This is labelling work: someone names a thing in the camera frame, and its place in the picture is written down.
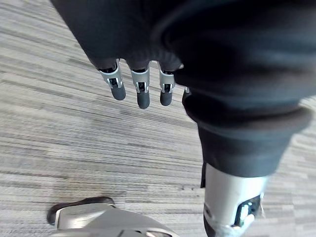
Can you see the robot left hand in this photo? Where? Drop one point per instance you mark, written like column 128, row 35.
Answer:
column 222, row 61

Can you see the robot left dark foot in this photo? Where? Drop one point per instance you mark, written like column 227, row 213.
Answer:
column 74, row 203

